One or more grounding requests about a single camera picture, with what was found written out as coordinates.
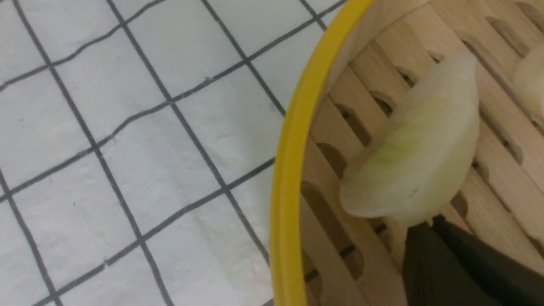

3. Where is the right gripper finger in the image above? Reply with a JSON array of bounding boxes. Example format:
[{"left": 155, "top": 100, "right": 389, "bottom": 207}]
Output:
[{"left": 402, "top": 215, "right": 544, "bottom": 306}]

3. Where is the greenish dumpling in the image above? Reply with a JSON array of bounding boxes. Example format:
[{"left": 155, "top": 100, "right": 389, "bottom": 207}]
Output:
[{"left": 339, "top": 54, "right": 480, "bottom": 227}]

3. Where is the white dumpling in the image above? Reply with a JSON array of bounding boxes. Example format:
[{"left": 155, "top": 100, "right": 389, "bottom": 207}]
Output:
[{"left": 513, "top": 44, "right": 544, "bottom": 125}]

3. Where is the bamboo steamer tray yellow rim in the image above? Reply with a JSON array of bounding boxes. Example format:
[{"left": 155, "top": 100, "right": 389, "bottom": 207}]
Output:
[{"left": 269, "top": 0, "right": 544, "bottom": 306}]

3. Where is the white grid tablecloth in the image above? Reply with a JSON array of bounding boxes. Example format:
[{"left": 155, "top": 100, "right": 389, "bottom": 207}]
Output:
[{"left": 1, "top": 0, "right": 344, "bottom": 306}]

